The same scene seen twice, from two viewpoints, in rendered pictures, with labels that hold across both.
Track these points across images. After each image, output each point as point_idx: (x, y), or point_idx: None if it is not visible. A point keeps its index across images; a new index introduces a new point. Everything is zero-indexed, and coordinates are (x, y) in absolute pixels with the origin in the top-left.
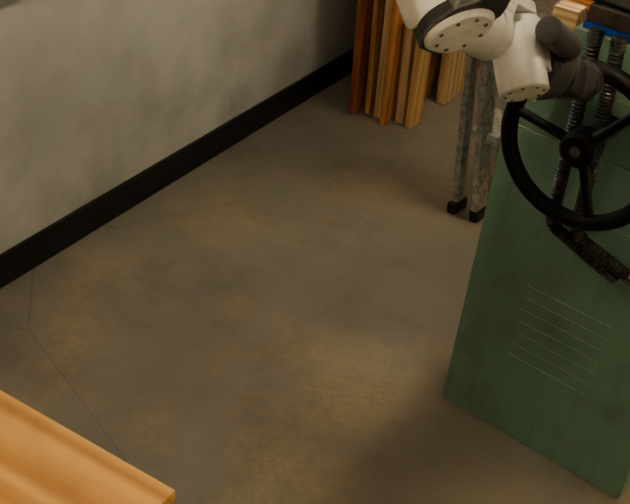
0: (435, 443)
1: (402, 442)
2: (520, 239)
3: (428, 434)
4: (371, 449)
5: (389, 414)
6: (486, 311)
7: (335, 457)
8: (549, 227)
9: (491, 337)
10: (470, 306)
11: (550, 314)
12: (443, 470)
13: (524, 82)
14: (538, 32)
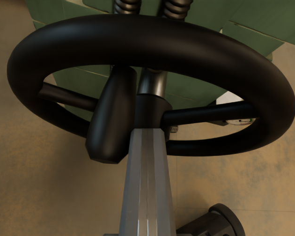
0: (78, 154)
1: (65, 162)
2: (85, 90)
3: (74, 151)
4: (53, 174)
5: (53, 149)
6: (79, 110)
7: (38, 188)
8: None
9: (86, 116)
10: (69, 108)
11: None
12: (87, 167)
13: None
14: None
